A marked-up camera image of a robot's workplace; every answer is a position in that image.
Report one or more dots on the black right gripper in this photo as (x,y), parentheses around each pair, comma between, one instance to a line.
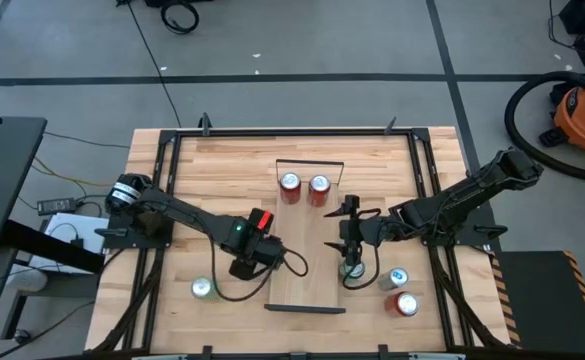
(362,231)

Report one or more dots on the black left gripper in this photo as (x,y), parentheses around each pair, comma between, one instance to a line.
(267,252)

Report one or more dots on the light green beverage can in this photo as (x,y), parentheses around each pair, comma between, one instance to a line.
(203,287)

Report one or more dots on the dark green beverage can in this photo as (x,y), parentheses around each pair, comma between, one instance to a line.
(359,274)

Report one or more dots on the red beverage can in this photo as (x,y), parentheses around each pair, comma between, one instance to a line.
(319,184)

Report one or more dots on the orange and silver beverage can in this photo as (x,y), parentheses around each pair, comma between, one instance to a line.
(290,181)

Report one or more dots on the silver blue beverage can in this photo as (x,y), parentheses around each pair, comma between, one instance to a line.
(393,278)

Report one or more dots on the red can with white lettering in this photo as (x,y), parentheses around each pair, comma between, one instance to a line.
(404,303)

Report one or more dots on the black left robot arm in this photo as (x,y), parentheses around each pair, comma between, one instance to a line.
(182,210)

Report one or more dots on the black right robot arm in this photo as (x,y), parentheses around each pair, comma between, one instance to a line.
(462,200)

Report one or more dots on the light wooden board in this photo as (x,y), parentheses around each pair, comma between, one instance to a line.
(314,290)

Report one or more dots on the white box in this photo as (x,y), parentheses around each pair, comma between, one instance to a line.
(67,227)

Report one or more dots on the black power adapter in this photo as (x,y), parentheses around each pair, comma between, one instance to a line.
(56,206)

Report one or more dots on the orange shop vacuum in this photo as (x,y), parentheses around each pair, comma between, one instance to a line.
(584,115)
(508,116)

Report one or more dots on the grey rounded object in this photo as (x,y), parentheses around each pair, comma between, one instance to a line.
(27,280)

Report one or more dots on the dark grey desk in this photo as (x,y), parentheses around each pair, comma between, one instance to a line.
(2,175)

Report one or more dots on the black frame clamp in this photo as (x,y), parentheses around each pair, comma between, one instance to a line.
(205,125)
(207,352)
(383,351)
(389,127)

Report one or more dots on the black metal table frame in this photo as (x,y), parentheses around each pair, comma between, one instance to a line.
(292,132)

